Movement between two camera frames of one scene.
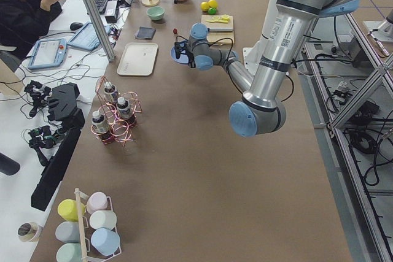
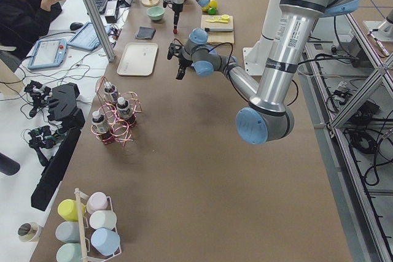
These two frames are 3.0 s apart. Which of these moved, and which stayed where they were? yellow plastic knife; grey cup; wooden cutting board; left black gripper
Moved: left black gripper
Stayed: wooden cutting board; yellow plastic knife; grey cup
